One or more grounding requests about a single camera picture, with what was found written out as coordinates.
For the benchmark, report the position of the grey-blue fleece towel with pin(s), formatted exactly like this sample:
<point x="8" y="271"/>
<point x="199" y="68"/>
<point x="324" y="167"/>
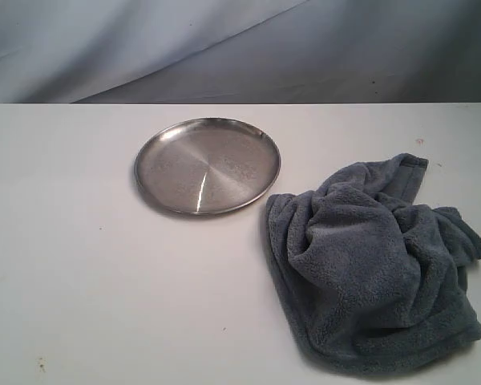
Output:
<point x="370" y="282"/>

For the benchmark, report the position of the round stainless steel plate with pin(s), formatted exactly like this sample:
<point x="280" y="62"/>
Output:
<point x="206" y="166"/>

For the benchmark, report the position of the white backdrop cloth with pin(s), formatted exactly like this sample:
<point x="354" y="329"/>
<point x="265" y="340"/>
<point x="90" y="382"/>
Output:
<point x="240" y="51"/>

